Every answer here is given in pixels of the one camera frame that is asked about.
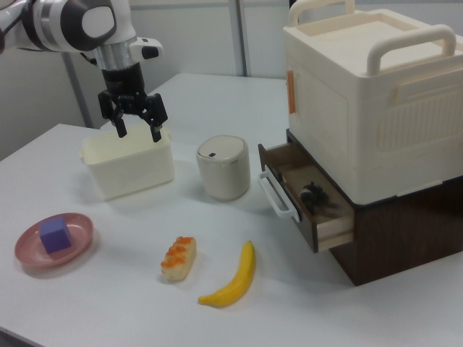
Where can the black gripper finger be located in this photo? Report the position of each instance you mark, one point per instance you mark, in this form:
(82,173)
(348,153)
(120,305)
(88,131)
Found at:
(119,124)
(155,115)

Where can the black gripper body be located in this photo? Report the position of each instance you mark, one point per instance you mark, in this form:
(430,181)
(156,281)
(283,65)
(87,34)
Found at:
(123,83)

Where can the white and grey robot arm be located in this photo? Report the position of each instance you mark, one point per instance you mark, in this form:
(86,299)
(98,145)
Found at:
(72,25)

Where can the orange topped sushi toy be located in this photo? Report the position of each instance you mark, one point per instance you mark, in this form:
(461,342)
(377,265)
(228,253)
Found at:
(179,258)

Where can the yellow toy banana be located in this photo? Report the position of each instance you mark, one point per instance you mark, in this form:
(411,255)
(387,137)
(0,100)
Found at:
(238,278)

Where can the brown wooden drawer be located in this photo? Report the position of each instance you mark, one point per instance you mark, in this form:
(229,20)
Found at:
(332,229)

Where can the white open plastic bin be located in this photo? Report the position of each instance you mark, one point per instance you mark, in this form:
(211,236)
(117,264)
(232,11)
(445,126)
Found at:
(130,170)

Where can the beige lidded trash can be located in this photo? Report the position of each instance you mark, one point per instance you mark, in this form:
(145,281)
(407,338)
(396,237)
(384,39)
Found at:
(224,173)

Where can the pink plate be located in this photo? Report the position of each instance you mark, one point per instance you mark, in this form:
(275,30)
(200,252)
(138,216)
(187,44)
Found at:
(77,238)

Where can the purple cube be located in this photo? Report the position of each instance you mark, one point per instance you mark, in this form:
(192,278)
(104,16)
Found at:
(54,235)

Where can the orange box latch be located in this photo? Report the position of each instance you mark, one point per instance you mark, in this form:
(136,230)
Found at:
(290,92)

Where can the cream plastic storage box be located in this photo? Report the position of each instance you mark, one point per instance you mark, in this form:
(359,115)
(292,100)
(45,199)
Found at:
(380,108)

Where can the dark brown wooden cabinet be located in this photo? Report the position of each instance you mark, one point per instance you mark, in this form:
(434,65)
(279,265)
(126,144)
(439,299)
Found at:
(398,246)

